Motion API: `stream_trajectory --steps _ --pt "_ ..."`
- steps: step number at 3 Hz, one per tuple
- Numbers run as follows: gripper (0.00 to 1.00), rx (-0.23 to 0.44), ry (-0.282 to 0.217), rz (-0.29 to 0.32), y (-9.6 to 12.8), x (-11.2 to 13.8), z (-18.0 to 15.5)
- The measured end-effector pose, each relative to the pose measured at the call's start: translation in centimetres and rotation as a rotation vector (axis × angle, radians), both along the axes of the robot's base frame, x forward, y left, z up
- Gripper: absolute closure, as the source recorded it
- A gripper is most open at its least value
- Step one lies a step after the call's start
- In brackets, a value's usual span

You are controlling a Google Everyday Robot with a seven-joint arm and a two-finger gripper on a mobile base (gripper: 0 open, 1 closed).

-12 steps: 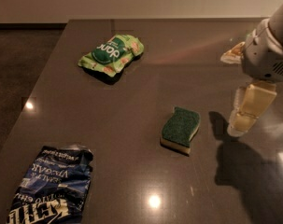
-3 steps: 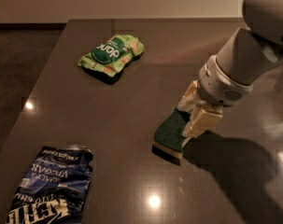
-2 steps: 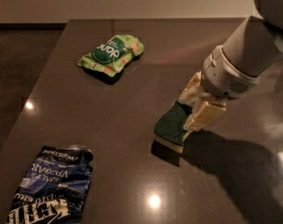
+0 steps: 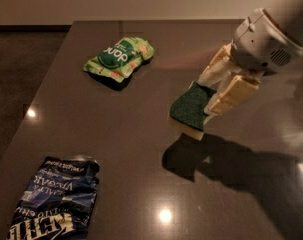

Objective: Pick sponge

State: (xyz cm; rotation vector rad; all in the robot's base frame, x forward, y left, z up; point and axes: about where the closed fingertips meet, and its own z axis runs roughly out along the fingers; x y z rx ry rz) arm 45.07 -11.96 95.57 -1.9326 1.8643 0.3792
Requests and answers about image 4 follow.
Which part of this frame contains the blue salt vinegar chip bag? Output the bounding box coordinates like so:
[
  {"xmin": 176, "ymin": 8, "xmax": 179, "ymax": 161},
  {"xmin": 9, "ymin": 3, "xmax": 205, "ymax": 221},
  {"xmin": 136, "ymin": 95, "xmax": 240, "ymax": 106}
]
[{"xmin": 6, "ymin": 156, "xmax": 100, "ymax": 240}]

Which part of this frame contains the green snack packet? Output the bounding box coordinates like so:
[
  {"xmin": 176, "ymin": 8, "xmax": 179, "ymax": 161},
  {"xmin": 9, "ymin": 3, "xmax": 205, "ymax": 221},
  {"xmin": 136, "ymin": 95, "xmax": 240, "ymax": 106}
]
[{"xmin": 83, "ymin": 37, "xmax": 154, "ymax": 83}]

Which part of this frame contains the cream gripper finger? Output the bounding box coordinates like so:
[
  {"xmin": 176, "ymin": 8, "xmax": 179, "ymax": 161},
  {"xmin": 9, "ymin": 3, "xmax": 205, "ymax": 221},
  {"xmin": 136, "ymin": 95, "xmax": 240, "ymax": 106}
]
[
  {"xmin": 203, "ymin": 71, "xmax": 260, "ymax": 116},
  {"xmin": 197, "ymin": 44, "xmax": 242, "ymax": 88}
]

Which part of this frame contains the green and yellow sponge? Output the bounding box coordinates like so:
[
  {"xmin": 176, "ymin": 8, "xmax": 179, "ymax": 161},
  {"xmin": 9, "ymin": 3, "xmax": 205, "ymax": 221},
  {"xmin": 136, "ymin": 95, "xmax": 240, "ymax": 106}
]
[{"xmin": 168, "ymin": 81, "xmax": 216, "ymax": 141}]

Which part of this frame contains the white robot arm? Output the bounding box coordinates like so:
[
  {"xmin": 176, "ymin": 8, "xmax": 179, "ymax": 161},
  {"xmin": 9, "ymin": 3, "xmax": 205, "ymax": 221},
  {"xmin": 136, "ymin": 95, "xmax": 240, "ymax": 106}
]
[{"xmin": 197, "ymin": 0, "xmax": 303, "ymax": 117}]

